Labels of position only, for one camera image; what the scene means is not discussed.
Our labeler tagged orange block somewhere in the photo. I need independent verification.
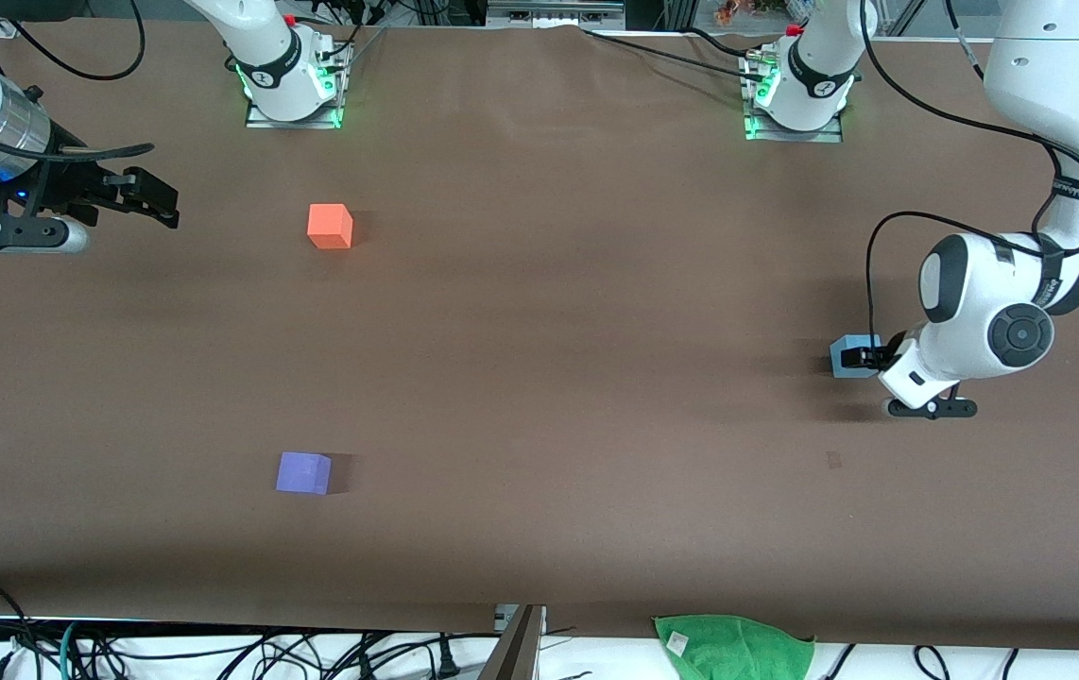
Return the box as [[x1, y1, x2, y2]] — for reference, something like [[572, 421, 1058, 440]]
[[307, 203, 354, 250]]

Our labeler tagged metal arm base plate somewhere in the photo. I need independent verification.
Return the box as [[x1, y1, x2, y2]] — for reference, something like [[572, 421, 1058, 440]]
[[245, 42, 345, 130], [743, 52, 845, 145]]

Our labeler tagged grey metal profile post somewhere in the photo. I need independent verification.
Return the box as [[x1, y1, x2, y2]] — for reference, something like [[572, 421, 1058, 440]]
[[477, 604, 547, 680]]

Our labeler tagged aluminium frame rail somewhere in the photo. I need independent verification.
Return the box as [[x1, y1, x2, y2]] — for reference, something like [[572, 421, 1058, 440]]
[[487, 0, 626, 29]]

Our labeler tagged green cloth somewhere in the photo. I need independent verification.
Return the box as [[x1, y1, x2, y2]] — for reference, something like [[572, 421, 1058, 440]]
[[653, 614, 816, 680]]

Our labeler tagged black cable across table edge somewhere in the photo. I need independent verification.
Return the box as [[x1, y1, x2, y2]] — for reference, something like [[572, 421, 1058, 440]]
[[581, 26, 769, 73]]

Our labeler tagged purple block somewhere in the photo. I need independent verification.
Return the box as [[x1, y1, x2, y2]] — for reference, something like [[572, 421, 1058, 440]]
[[275, 451, 333, 496]]

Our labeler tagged teal cable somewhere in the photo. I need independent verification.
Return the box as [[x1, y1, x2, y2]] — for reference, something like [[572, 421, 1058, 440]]
[[60, 620, 87, 680]]

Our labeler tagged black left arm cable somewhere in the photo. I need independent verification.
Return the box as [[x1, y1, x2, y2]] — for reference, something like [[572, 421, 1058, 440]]
[[859, 0, 1079, 350]]

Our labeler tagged blue block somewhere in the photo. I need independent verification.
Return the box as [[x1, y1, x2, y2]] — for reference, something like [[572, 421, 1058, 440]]
[[830, 333, 884, 380]]

